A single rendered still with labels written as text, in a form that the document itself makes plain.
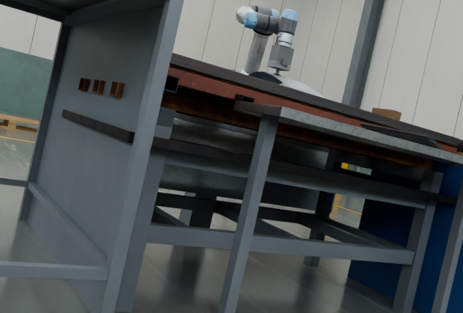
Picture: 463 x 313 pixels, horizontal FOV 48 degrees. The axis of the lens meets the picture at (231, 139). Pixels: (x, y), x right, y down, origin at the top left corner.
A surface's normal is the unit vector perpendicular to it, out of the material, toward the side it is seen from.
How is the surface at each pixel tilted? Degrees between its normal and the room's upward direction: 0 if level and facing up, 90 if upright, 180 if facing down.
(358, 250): 90
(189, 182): 90
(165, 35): 90
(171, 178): 90
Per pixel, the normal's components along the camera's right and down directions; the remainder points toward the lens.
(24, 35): 0.51, 0.13
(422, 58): -0.83, -0.18
